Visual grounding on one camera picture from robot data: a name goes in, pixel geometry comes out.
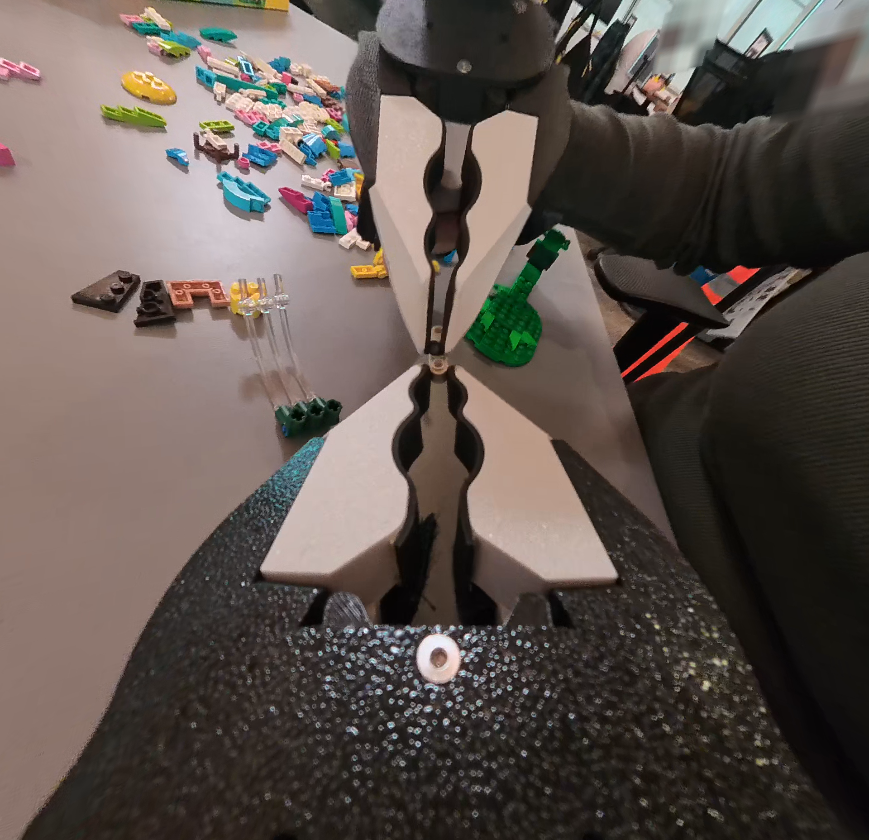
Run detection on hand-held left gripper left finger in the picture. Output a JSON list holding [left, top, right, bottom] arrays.
[[260, 363, 431, 602]]

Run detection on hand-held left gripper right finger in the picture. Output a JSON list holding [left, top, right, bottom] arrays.
[[447, 363, 620, 613]]

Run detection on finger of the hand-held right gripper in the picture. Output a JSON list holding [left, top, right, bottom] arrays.
[[371, 93, 444, 356], [433, 95, 539, 358]]

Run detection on person's right forearm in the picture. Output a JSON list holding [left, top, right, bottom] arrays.
[[535, 100, 869, 279]]

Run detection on grey desk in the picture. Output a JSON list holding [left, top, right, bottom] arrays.
[[0, 0, 676, 840]]

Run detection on clear rods on green base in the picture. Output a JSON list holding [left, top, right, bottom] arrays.
[[238, 274, 342, 438]]

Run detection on green toy plant build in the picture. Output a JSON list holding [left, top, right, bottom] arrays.
[[465, 228, 571, 369]]

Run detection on pile of colourful toy bricks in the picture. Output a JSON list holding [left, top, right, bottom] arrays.
[[121, 5, 382, 252]]

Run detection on blue curved toy piece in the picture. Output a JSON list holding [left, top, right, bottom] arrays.
[[216, 171, 272, 214]]

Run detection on salmon toy plate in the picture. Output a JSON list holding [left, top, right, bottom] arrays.
[[166, 280, 233, 309]]

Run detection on person's leg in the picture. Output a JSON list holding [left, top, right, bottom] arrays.
[[628, 253, 869, 827]]

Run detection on yellow round toy dish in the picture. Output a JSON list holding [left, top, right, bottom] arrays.
[[121, 70, 177, 105]]

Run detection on black wedge plate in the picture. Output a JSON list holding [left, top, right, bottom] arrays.
[[133, 280, 177, 328]]

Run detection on lime green toy wedge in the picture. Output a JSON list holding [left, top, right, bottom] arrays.
[[100, 104, 168, 129]]

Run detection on dark brown wedge plate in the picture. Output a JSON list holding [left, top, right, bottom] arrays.
[[71, 270, 142, 313]]

